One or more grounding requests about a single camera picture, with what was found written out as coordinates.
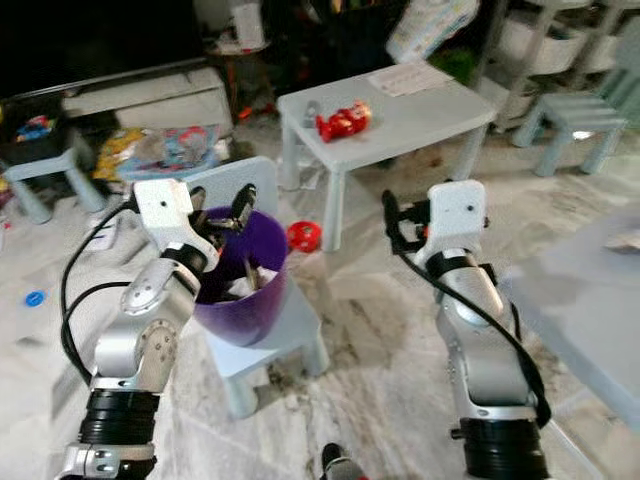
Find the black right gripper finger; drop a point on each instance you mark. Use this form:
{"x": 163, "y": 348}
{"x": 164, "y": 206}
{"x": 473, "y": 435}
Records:
{"x": 392, "y": 215}

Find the printed paper trash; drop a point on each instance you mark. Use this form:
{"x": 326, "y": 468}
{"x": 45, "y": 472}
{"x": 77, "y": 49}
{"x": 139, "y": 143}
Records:
{"x": 260, "y": 283}

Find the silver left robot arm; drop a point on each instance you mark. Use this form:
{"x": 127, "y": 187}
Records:
{"x": 135, "y": 345}

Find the purple plastic rubbish bin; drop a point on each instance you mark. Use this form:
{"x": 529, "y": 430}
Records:
{"x": 250, "y": 318}

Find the pale blue plastic bin chair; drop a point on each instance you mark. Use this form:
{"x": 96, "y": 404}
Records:
{"x": 295, "y": 340}

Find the red toy ball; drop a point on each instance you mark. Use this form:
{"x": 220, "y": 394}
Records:
{"x": 304, "y": 236}

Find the blue and red snack bag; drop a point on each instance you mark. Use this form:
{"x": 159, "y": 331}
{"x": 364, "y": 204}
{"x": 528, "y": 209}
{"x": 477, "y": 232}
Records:
{"x": 180, "y": 146}

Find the pale blue plastic stool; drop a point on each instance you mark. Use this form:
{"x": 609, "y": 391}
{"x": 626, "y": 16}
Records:
{"x": 50, "y": 175}
{"x": 125, "y": 172}

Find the small white plastic table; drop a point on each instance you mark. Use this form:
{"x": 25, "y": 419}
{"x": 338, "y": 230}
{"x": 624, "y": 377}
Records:
{"x": 410, "y": 110}

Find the red doll toy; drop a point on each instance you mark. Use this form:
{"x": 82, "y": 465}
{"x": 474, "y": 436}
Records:
{"x": 343, "y": 120}

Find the small white printed paper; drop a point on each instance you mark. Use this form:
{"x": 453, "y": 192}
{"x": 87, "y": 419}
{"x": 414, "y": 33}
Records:
{"x": 105, "y": 232}

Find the small grey metal item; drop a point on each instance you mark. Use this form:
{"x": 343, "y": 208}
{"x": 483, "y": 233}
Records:
{"x": 309, "y": 111}

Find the yellow snack bag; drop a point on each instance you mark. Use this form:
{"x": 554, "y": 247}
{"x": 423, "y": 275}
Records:
{"x": 115, "y": 155}

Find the printed paper sheet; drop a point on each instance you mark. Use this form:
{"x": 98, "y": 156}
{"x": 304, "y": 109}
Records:
{"x": 410, "y": 78}

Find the white storage bench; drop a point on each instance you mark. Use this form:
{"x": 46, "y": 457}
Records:
{"x": 140, "y": 100}

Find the pale blue child chair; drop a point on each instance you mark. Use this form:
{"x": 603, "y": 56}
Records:
{"x": 565, "y": 115}

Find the white diaper pack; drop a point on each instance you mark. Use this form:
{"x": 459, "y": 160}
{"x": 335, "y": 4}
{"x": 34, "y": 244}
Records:
{"x": 432, "y": 25}

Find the blue bottle cap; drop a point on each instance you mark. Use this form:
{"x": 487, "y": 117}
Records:
{"x": 34, "y": 298}

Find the blue toy car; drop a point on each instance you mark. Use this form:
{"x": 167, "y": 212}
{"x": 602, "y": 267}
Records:
{"x": 36, "y": 128}

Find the large white paper sheet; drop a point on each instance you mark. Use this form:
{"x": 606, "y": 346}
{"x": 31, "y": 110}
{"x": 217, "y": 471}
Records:
{"x": 625, "y": 241}

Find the white shelf trolley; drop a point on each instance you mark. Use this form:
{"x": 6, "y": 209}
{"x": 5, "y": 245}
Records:
{"x": 550, "y": 40}

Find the black robot foot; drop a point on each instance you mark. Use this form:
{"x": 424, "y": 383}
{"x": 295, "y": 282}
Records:
{"x": 345, "y": 465}

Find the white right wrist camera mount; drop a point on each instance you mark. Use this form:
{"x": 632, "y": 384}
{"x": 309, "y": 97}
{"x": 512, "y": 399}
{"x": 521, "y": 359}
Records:
{"x": 455, "y": 212}

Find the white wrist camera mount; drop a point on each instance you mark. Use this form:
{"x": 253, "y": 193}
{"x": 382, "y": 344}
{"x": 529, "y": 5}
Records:
{"x": 160, "y": 210}
{"x": 455, "y": 212}

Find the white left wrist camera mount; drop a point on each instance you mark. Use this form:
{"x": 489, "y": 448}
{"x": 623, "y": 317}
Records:
{"x": 160, "y": 210}

